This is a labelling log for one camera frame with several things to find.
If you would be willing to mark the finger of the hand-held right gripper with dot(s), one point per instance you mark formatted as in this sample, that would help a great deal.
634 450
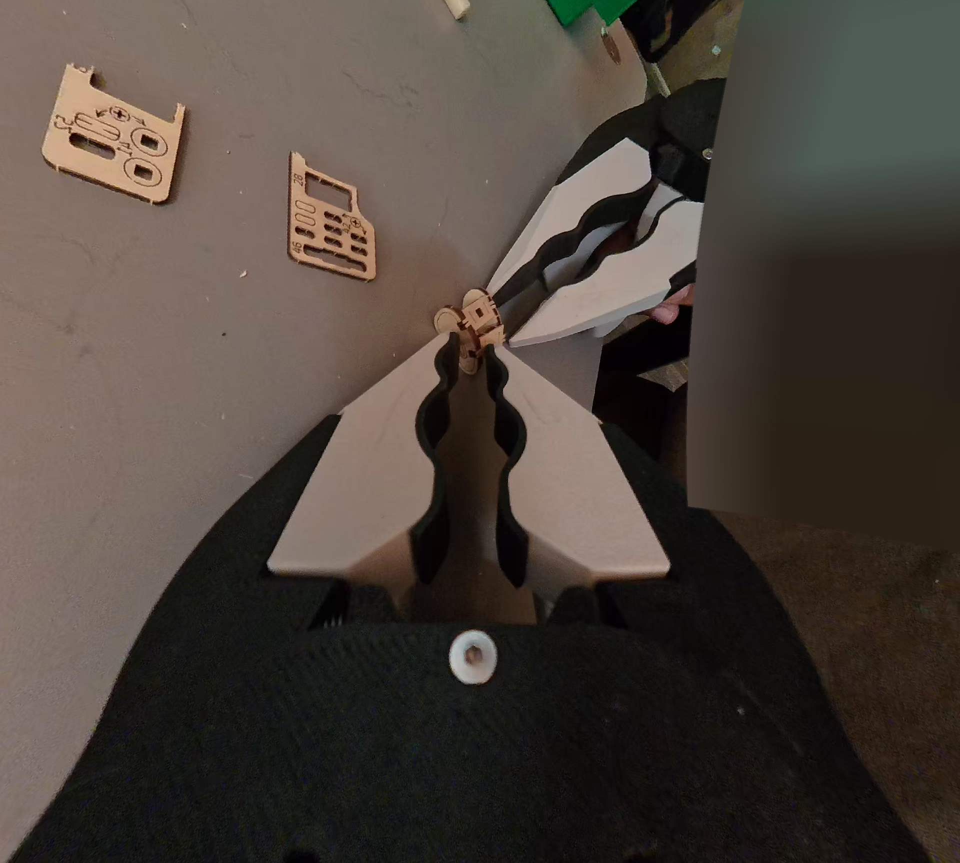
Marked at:
630 285
585 188

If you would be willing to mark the small brown disc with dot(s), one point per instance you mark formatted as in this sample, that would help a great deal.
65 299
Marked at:
611 45

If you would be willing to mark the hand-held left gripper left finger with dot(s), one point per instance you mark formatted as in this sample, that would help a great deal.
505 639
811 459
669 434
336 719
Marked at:
352 473

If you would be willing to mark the small wooden model piece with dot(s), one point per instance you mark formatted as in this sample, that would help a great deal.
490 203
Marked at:
472 323

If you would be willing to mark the person's right hand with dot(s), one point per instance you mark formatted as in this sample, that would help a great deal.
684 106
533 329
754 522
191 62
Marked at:
675 304

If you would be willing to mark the wooden sheet with round cutouts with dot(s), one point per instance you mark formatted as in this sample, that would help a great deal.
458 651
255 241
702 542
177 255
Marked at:
112 135

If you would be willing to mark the wooden sheet with slot cutouts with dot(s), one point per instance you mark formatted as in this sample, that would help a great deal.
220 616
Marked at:
330 225

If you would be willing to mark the person's leg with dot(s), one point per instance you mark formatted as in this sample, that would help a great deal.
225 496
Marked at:
862 653

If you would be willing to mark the grey desk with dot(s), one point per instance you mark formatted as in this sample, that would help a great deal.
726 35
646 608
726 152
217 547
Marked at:
225 368

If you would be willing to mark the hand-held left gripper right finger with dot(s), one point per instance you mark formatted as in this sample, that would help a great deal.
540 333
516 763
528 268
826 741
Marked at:
585 495

